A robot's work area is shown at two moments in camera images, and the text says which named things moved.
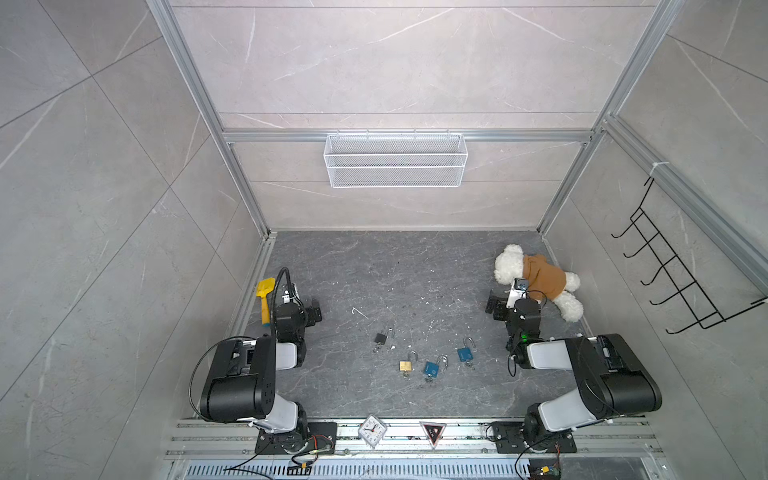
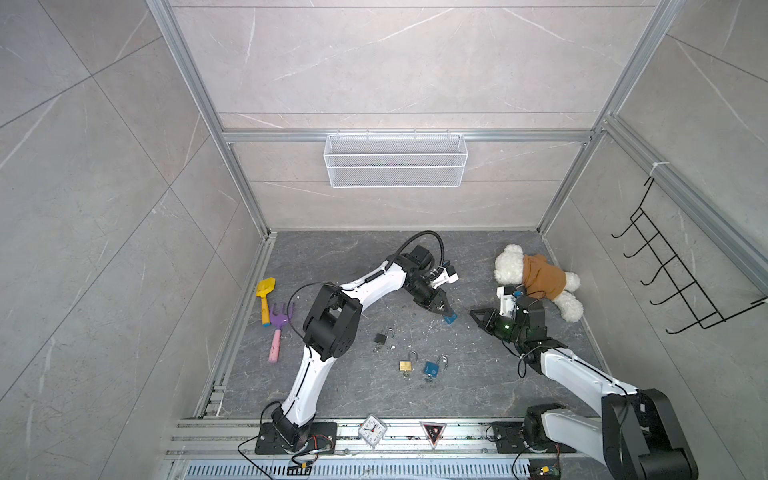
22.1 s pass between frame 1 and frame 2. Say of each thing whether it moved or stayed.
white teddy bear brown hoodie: stayed
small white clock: stayed
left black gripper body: moved
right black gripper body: moved
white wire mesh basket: stayed
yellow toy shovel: stayed
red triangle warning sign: stayed
